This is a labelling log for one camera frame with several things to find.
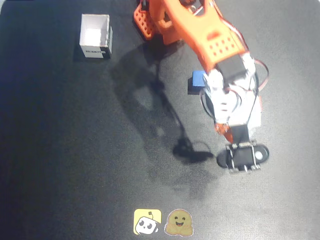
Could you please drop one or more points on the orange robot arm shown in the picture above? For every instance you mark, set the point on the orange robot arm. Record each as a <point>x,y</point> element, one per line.
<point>200,32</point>

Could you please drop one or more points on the open white cardboard box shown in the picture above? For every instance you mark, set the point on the open white cardboard box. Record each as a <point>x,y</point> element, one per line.
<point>95,32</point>

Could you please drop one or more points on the black webcam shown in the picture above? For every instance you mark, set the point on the black webcam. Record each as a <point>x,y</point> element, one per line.
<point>243,156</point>

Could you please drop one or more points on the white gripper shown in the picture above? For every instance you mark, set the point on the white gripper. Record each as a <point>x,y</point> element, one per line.
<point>223,130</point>

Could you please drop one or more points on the hugging face emoji sticker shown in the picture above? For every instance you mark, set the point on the hugging face emoji sticker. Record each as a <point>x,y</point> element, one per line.
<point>178,223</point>

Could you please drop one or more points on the blue cube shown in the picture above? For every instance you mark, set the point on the blue cube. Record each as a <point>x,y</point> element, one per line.
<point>197,80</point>

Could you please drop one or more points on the yellow robot sticker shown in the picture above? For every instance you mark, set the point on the yellow robot sticker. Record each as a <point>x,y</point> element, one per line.
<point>147,221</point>

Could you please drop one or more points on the black table mat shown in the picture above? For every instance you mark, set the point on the black table mat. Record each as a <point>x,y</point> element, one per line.
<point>75,155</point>

